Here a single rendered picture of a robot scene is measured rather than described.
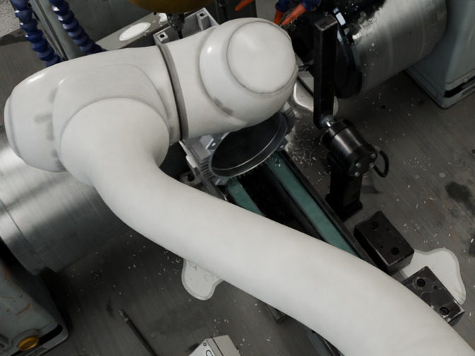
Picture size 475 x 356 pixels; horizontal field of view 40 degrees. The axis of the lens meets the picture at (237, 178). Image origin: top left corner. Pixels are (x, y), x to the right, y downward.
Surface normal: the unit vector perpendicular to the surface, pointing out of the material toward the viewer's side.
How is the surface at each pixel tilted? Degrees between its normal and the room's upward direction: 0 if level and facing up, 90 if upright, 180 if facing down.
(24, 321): 89
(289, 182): 0
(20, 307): 89
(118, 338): 0
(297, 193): 0
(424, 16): 62
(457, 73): 89
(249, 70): 36
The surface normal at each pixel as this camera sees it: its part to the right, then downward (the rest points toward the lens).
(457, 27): -0.85, 0.50
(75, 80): -0.11, -0.60
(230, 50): 0.11, -0.10
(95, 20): 0.52, 0.72
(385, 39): 0.41, 0.41
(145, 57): 0.11, -0.65
